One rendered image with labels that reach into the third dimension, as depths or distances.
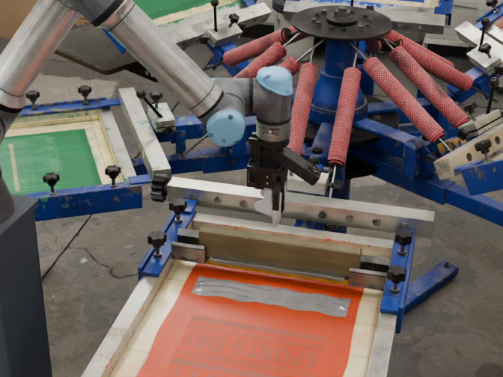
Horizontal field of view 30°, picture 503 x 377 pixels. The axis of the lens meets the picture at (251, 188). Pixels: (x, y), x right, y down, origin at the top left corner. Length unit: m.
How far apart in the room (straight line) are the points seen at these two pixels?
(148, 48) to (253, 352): 0.67
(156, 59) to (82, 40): 1.90
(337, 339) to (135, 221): 2.37
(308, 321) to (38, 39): 0.83
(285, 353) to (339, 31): 1.08
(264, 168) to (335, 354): 0.43
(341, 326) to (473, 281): 1.98
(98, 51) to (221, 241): 1.53
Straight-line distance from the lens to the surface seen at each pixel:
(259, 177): 2.07
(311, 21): 2.80
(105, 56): 3.54
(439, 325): 3.74
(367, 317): 2.12
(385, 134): 2.80
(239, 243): 2.19
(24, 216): 2.04
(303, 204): 2.36
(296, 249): 2.16
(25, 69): 2.00
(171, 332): 2.06
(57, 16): 1.95
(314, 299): 2.15
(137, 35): 1.80
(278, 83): 1.96
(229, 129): 1.84
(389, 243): 2.32
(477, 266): 4.12
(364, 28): 2.77
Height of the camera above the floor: 2.22
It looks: 29 degrees down
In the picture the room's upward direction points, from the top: 1 degrees clockwise
